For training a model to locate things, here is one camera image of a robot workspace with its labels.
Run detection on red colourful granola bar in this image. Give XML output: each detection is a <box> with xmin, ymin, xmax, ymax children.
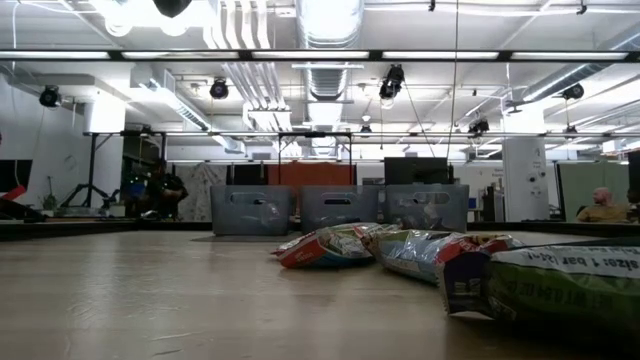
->
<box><xmin>271</xmin><ymin>222</ymin><xmax>377</xmax><ymax>270</ymax></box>

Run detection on multicolour granola bar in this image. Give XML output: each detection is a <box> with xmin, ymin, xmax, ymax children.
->
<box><xmin>367</xmin><ymin>225</ymin><xmax>524</xmax><ymax>317</ymax></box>

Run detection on blue-green granola bar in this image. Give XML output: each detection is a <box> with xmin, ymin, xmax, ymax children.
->
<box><xmin>487</xmin><ymin>238</ymin><xmax>640</xmax><ymax>331</ymax></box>

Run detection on white ceiling pipes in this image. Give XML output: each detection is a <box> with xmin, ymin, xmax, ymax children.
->
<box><xmin>202</xmin><ymin>0</ymin><xmax>294</xmax><ymax>132</ymax></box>

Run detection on overhead light bar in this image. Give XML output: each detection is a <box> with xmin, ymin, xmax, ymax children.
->
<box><xmin>0</xmin><ymin>48</ymin><xmax>640</xmax><ymax>63</ymax></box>

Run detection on person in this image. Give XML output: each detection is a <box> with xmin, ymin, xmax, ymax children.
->
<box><xmin>575</xmin><ymin>186</ymin><xmax>632</xmax><ymax>224</ymax></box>
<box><xmin>122</xmin><ymin>158</ymin><xmax>190</xmax><ymax>221</ymax></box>

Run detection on grey tarp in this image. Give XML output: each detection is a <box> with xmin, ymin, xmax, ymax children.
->
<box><xmin>174</xmin><ymin>163</ymin><xmax>229</xmax><ymax>222</ymax></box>

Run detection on black metal rack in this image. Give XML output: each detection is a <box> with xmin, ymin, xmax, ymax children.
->
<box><xmin>82</xmin><ymin>129</ymin><xmax>354</xmax><ymax>221</ymax></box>

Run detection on grey translucent plastic bin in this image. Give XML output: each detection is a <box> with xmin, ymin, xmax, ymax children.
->
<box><xmin>299</xmin><ymin>185</ymin><xmax>381</xmax><ymax>234</ymax></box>
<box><xmin>209</xmin><ymin>185</ymin><xmax>295</xmax><ymax>237</ymax></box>
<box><xmin>383</xmin><ymin>183</ymin><xmax>471</xmax><ymax>234</ymax></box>

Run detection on orange partition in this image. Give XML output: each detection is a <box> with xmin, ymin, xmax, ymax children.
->
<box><xmin>267</xmin><ymin>160</ymin><xmax>357</xmax><ymax>187</ymax></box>

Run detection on black screen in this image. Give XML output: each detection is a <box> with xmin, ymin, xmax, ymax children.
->
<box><xmin>0</xmin><ymin>159</ymin><xmax>34</xmax><ymax>194</ymax></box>

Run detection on black monitor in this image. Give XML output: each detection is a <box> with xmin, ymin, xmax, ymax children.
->
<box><xmin>383</xmin><ymin>156</ymin><xmax>455</xmax><ymax>187</ymax></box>

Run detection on white pillar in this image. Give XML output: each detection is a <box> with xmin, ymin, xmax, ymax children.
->
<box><xmin>501</xmin><ymin>107</ymin><xmax>551</xmax><ymax>222</ymax></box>

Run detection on green partition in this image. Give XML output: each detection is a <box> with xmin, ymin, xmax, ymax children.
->
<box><xmin>557</xmin><ymin>162</ymin><xmax>632</xmax><ymax>221</ymax></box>

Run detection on dark screen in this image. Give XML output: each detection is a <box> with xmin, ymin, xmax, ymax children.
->
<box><xmin>628</xmin><ymin>149</ymin><xmax>640</xmax><ymax>193</ymax></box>

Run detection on silver ventilation duct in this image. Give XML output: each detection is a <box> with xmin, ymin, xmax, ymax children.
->
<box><xmin>295</xmin><ymin>0</ymin><xmax>366</xmax><ymax>101</ymax></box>

